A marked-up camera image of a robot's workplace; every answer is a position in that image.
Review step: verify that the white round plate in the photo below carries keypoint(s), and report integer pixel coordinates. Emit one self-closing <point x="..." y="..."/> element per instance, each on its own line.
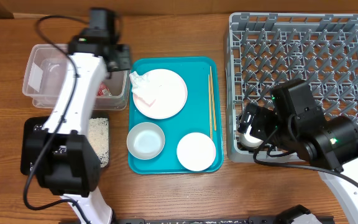
<point x="172" y="94"/>

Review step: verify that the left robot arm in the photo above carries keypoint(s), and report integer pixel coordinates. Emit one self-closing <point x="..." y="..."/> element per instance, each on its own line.
<point x="63" y="167"/>

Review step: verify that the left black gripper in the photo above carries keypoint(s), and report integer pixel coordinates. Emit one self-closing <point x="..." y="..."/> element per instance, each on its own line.
<point x="125" y="51"/>

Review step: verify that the right wooden chopstick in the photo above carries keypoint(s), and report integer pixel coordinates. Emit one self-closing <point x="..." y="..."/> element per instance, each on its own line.
<point x="212" y="98"/>

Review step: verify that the left wooden chopstick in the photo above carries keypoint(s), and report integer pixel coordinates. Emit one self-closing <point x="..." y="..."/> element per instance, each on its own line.
<point x="210" y="109"/>

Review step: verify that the clear plastic bin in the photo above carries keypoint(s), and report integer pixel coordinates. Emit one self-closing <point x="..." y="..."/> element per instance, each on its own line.
<point x="45" y="74"/>

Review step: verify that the white rice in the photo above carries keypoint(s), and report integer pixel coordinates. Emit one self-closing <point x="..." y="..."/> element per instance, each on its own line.
<point x="98" y="137"/>

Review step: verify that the grey dish rack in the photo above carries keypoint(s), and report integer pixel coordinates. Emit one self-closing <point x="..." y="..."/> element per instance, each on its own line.
<point x="265" y="49"/>

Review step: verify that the crumpled white napkin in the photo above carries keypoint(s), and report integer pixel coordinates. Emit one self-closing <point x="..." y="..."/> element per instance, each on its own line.
<point x="143" y="88"/>

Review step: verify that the grey bowl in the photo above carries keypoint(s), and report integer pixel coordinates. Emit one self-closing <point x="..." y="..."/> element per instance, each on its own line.
<point x="145" y="141"/>

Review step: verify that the red snack wrapper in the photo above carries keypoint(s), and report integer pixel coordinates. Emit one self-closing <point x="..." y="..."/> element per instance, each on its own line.
<point x="103" y="90"/>

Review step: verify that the teal plastic tray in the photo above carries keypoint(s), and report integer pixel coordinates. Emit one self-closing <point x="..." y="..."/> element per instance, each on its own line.
<point x="193" y="118"/>

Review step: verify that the white paper cup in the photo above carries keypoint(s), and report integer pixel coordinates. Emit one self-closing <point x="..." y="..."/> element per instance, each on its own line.
<point x="250" y="140"/>

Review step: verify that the white pink bowl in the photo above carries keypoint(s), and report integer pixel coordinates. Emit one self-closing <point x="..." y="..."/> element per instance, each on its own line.
<point x="196" y="152"/>

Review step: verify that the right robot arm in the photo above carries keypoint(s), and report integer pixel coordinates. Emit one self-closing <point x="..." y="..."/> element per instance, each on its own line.
<point x="297" y="125"/>

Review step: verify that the black tray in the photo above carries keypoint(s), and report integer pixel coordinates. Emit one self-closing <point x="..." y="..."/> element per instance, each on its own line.
<point x="36" y="124"/>

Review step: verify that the wooden chopstick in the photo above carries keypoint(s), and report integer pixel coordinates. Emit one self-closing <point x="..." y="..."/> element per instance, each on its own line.
<point x="212" y="98"/>
<point x="210" y="109"/>

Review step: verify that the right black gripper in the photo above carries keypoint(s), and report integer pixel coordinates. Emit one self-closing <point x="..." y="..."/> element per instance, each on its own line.
<point x="258" y="128"/>

